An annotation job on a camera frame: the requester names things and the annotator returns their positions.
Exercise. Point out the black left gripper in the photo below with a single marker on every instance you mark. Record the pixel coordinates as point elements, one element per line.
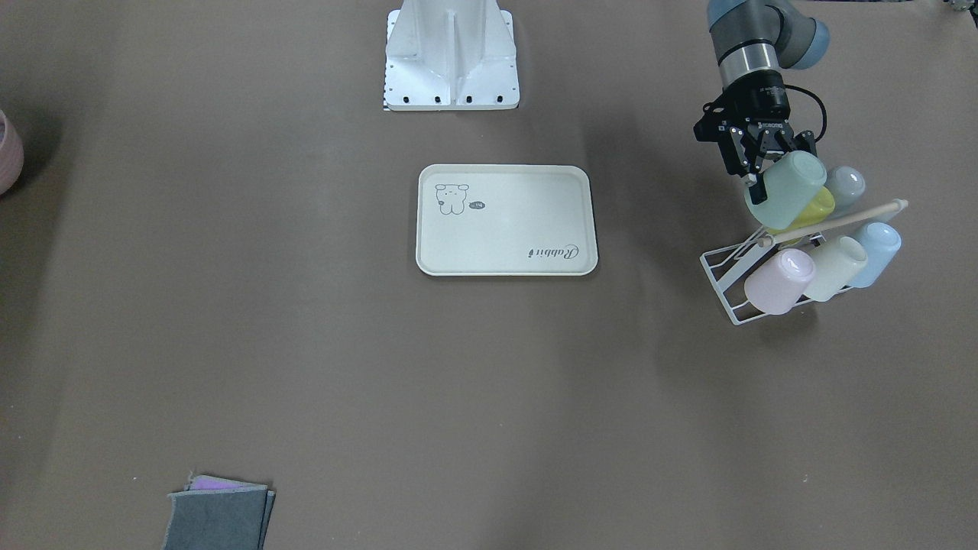
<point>764,95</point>

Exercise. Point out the green plastic cup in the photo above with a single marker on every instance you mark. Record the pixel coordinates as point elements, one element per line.
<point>790,184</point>

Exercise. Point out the cream rabbit tray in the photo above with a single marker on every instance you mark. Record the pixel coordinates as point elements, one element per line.
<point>505,220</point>

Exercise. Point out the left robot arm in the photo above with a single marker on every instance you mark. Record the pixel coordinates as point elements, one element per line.
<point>754,41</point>

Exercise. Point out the yellow plastic cup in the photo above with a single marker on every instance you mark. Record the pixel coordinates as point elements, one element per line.
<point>816,211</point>

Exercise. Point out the grey plastic cup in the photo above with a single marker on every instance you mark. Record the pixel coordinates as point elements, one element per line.
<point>846,185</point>

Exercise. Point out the cream plastic cup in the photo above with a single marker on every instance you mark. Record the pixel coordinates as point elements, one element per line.
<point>837,262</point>

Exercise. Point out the pink plastic cup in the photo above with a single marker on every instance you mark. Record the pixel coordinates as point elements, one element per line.
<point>775,287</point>

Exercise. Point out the light blue plastic cup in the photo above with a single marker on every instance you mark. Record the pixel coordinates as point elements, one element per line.
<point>881,242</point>

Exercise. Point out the folded grey cloth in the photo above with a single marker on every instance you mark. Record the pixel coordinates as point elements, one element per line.
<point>219,513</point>

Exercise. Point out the pink ribbed bowl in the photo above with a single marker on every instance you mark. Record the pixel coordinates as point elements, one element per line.
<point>12,154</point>

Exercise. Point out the white wire cup rack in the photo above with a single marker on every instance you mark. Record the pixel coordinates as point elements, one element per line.
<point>728,268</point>

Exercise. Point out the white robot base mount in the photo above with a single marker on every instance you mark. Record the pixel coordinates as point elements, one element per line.
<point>450,56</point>

